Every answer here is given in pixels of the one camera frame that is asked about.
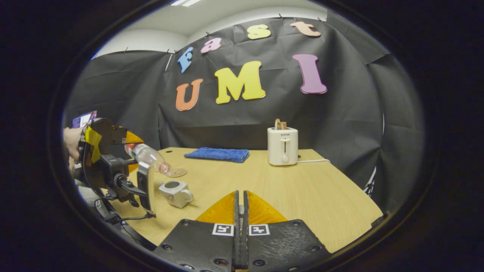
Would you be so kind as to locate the white toaster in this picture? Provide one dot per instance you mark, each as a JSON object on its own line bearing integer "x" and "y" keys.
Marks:
{"x": 281, "y": 149}

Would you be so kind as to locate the black backdrop cloth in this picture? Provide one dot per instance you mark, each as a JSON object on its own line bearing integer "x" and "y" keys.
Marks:
{"x": 245, "y": 121}

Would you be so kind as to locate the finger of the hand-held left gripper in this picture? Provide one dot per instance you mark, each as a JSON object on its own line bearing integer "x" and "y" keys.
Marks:
{"x": 124, "y": 136}
{"x": 132, "y": 167}

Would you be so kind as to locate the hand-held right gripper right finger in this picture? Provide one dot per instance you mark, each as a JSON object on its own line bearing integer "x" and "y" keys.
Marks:
{"x": 287, "y": 245}

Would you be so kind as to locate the blue folded towel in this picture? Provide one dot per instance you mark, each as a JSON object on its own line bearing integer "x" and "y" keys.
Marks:
{"x": 219, "y": 154}

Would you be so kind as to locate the bread slice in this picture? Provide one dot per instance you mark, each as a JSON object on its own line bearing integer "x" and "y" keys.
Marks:
{"x": 280, "y": 124}

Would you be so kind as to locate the computer monitor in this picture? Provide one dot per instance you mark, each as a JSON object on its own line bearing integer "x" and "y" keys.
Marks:
{"x": 84, "y": 119}

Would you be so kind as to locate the clear plastic water bottle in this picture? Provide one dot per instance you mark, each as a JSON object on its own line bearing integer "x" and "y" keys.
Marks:
{"x": 149, "y": 155}

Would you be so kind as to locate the white ceramic teacup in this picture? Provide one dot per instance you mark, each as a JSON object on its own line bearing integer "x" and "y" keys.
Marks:
{"x": 177, "y": 198}

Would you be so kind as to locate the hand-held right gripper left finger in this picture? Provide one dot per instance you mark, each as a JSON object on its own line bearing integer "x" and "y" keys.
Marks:
{"x": 196, "y": 245}

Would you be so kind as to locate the white teacup lid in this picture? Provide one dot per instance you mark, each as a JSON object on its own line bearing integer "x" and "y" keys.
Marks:
{"x": 241, "y": 210}

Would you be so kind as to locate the round brown coaster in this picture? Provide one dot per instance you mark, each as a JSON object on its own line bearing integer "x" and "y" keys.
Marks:
{"x": 180, "y": 173}

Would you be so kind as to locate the ceiling light panel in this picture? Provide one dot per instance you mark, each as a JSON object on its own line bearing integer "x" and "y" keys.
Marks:
{"x": 185, "y": 2}

